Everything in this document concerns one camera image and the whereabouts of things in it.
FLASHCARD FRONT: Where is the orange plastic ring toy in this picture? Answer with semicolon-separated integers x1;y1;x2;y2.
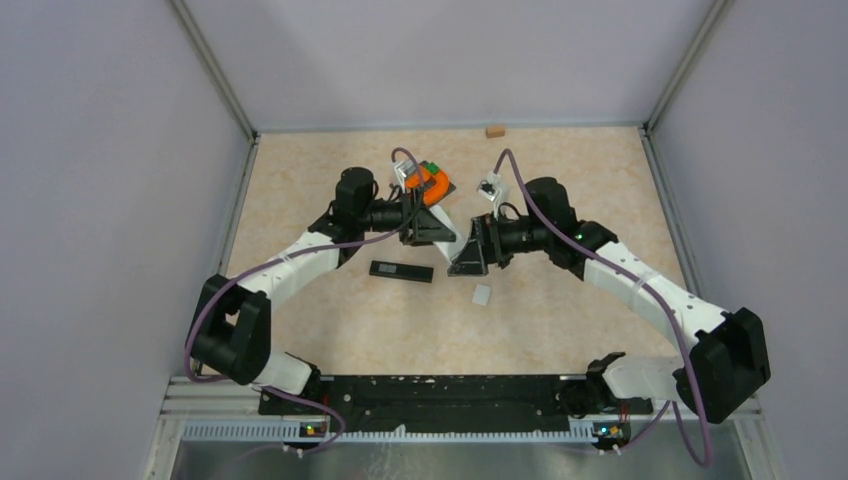
416;161;451;207

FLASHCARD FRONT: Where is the black remote control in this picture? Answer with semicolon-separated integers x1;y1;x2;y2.
369;260;434;283

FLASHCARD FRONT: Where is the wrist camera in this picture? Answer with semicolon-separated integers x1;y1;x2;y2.
392;158;420;192
476;171;510;216

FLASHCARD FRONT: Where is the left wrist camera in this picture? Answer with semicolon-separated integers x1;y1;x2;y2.
392;158;420;192

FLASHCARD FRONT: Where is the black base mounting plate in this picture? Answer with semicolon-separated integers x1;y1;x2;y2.
258;375;654;434

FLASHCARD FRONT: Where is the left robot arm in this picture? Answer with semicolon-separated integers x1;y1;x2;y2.
185;161;459;414

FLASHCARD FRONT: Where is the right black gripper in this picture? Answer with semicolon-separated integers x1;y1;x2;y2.
448;211;550;277

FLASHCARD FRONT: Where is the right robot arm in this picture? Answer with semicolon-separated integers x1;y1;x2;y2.
448;177;771;424

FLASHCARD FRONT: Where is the white remote control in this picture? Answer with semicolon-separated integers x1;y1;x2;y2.
429;205;467;263

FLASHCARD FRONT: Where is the white battery cover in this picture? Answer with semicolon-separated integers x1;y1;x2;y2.
471;284;492;306

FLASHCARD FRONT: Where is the small wooden block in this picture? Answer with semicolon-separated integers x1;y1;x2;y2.
485;125;506;139

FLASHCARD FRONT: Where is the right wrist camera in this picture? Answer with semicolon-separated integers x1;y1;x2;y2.
476;171;510;216

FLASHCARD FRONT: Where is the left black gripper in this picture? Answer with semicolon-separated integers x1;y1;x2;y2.
358;186;455;246

